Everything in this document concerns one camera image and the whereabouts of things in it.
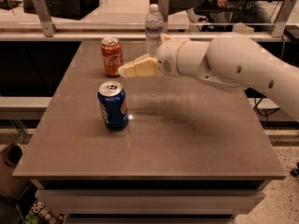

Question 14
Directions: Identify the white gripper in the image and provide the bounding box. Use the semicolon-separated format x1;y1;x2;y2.
118;34;189;77

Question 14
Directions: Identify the red coca-cola can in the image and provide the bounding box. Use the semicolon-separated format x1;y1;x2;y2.
101;37;123;77

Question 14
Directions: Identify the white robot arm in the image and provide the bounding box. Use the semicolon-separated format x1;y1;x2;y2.
118;33;299;121

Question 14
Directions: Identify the blue pepsi can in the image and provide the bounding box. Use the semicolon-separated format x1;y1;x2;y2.
97;80;128;130

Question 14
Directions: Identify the clear plastic water bottle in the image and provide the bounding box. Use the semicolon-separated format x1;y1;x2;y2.
145;4;164;57

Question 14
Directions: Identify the seated person in background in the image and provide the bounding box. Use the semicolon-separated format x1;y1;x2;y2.
199;0;274;33

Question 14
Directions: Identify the white drawer cabinet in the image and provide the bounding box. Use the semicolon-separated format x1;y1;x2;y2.
36;189;264;218

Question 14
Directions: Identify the brown bin at left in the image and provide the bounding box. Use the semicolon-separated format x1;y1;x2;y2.
0;142;37;203

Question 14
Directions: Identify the green snack bag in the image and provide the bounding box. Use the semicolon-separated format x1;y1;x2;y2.
24;201;65;224

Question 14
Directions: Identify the middle metal rail bracket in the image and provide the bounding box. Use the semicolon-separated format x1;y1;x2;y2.
158;0;169;33

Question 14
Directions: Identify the metal rail bracket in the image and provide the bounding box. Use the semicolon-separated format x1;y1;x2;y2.
270;0;297;38
32;0;56;37
158;0;169;33

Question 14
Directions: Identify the left metal rail bracket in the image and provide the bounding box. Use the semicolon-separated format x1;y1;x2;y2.
32;0;56;37

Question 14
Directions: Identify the black cable at right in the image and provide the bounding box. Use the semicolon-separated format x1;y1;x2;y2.
251;95;281;123

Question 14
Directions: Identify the right metal rail bracket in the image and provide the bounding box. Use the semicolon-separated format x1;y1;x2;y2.
270;0;297;38

